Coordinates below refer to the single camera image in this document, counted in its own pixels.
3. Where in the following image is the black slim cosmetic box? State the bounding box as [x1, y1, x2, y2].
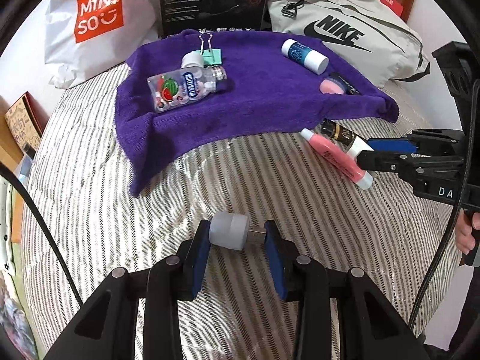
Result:
[329, 72, 360, 95]

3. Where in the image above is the white Nike bag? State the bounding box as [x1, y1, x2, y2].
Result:
[268, 0, 431, 88]

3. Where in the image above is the white Miniso shopping bag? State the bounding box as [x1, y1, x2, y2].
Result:
[44, 0, 159, 89]

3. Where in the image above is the pink tube white cap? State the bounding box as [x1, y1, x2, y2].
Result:
[300, 128, 374, 190]

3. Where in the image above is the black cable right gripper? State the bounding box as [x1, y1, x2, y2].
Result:
[407, 78, 480, 331]

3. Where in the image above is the wooden furniture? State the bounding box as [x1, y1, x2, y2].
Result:
[0, 97, 24, 172]

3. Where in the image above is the small white tape roll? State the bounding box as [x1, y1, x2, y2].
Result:
[181, 51, 204, 68]

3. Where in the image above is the brown patterned box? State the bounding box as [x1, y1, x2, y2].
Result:
[5, 92, 44, 151]

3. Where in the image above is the black cable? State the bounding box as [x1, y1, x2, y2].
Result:
[0, 162, 84, 308]

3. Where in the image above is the dark gold-trimmed bottle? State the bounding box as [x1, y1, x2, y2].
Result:
[320, 119, 374, 159]

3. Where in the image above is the clear watermelon drink bottle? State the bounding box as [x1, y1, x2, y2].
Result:
[146, 66, 228, 113]

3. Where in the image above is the teal binder clip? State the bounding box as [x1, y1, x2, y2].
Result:
[199, 32, 223, 66]

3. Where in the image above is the white blue hydrating balm jar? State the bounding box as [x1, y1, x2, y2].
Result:
[281, 39, 329, 75]

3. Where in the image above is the purple towel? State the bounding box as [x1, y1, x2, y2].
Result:
[115, 30, 399, 196]

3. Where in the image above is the pink blue round case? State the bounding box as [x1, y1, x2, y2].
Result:
[319, 76, 347, 94]

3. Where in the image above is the person right hand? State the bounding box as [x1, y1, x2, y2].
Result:
[455, 210, 480, 255]

